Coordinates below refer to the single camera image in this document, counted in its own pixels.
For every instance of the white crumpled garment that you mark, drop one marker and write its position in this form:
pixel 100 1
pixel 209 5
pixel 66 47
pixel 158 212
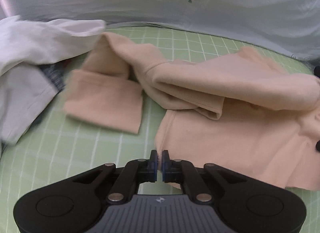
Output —
pixel 25 46

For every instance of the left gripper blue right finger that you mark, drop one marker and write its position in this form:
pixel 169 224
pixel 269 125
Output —
pixel 185 174

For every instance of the green grid mat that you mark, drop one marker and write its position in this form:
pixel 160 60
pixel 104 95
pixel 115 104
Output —
pixel 59 146

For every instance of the grey carrot-print backdrop cloth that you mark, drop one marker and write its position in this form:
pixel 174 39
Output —
pixel 289 27

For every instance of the beige long-sleeve shirt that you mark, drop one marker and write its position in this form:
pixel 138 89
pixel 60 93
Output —
pixel 241 111

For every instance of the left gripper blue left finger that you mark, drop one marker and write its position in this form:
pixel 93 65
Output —
pixel 129 178

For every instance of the plaid checkered garment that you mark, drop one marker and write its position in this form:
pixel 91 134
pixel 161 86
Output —
pixel 55 73

